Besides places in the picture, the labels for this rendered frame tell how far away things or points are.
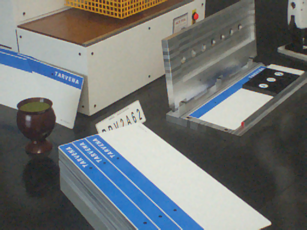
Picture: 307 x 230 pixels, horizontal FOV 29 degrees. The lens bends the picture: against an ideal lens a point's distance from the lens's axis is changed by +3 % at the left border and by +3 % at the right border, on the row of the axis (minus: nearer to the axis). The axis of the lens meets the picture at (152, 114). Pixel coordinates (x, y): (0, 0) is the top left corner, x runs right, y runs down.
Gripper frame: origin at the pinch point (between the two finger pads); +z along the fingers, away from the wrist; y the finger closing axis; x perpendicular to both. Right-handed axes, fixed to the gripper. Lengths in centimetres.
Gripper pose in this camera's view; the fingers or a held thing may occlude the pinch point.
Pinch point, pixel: (303, 42)
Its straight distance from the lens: 191.1
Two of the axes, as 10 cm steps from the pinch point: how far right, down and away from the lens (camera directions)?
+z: 1.3, 9.4, 3.1
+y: 7.4, -3.0, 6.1
